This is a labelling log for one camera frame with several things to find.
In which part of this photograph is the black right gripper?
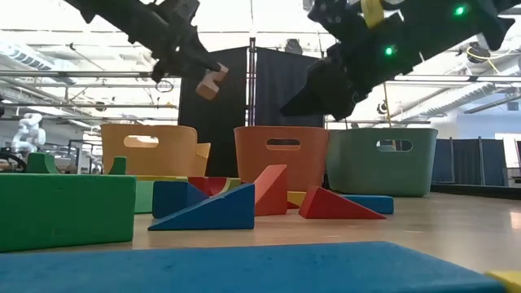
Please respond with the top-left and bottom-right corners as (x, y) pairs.
(279, 0), (412, 121)

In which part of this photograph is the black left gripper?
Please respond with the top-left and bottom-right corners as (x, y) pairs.
(129, 7), (223, 84)

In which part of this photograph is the natural wood arch block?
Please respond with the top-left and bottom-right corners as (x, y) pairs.
(195, 62), (230, 101)

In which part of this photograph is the yellow arch block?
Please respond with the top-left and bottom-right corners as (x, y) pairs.
(134, 174), (189, 183)

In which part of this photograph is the red arch block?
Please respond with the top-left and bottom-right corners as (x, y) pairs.
(186, 176), (243, 198)

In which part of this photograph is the yellow rectangular block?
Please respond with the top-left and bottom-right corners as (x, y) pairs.
(287, 190), (308, 208)

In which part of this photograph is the green arch block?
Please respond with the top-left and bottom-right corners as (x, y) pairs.
(25, 152), (128, 176)

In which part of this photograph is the long green block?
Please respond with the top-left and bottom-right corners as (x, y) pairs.
(0, 173), (138, 254)

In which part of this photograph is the black ceiling lamp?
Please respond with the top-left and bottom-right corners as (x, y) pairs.
(283, 38), (304, 56)

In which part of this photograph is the yellow band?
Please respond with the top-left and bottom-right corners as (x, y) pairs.
(360, 0), (387, 29)

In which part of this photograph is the yellow plastic bin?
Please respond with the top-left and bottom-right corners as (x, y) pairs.
(100, 123), (212, 178)

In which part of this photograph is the teal plastic bin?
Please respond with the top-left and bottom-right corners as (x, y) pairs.
(325, 128), (439, 198)

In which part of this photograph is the orange plastic bin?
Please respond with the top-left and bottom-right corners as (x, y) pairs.
(233, 125), (331, 193)

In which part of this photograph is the blue rectangular block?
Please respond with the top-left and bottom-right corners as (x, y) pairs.
(151, 180), (211, 220)
(344, 194), (395, 216)

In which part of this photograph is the green rectangular block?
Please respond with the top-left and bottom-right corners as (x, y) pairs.
(134, 179), (156, 215)

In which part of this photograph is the orange wedge block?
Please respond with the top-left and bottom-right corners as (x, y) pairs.
(253, 164), (289, 217)

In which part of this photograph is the blue wedge block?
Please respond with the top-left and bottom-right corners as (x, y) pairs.
(147, 182), (256, 232)

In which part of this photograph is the red wedge block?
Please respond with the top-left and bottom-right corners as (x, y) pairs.
(298, 185), (387, 221)

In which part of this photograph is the dark blue partition panel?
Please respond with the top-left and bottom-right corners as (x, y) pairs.
(481, 138), (508, 187)
(453, 138), (481, 185)
(431, 138), (453, 184)

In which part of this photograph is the white humanoid robot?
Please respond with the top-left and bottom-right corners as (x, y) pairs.
(11, 112), (47, 158)

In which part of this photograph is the large blue flat block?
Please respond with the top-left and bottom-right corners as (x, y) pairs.
(0, 240), (507, 293)

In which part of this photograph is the yellow flat block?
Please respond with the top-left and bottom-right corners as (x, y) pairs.
(486, 270), (521, 293)

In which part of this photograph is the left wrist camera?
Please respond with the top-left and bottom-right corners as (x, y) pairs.
(160, 0), (201, 21)

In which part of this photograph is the yellow hanging cable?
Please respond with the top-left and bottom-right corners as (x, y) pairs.
(382, 81), (393, 128)

